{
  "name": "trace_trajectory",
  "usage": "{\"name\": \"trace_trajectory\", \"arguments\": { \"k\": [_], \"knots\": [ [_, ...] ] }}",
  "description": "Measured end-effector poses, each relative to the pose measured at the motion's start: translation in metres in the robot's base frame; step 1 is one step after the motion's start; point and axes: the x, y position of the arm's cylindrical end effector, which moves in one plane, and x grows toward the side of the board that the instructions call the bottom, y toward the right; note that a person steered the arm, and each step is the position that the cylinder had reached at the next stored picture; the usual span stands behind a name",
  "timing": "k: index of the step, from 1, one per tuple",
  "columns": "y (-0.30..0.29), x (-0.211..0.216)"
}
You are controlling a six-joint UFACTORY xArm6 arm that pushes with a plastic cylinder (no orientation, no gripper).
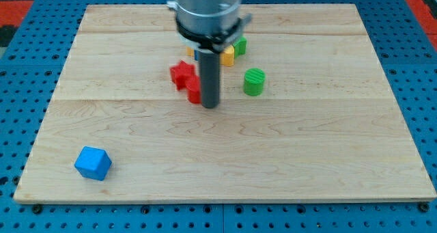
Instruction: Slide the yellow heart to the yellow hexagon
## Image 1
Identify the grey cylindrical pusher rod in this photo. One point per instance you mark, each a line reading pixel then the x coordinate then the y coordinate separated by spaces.
pixel 209 75

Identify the yellow heart block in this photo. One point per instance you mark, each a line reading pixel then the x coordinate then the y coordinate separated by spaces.
pixel 227 56

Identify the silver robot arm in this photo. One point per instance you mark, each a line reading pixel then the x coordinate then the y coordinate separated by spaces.
pixel 209 27

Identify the yellow hexagon block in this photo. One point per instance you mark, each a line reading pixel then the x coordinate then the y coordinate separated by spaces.
pixel 190 52

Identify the blue block behind rod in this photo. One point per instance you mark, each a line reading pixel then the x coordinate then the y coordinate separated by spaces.
pixel 196 55

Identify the red rounded block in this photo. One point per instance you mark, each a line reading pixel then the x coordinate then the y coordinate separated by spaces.
pixel 193 89

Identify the red star block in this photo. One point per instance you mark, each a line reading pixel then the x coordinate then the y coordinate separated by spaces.
pixel 180 73

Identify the green star block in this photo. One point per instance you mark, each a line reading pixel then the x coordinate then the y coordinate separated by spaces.
pixel 240 47

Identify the green cylinder block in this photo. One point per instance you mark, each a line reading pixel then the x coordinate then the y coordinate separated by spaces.
pixel 254 79

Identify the wooden board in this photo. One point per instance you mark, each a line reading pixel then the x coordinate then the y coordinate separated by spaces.
pixel 326 128

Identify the blue cube block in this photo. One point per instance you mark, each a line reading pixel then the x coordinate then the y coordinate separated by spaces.
pixel 93 163

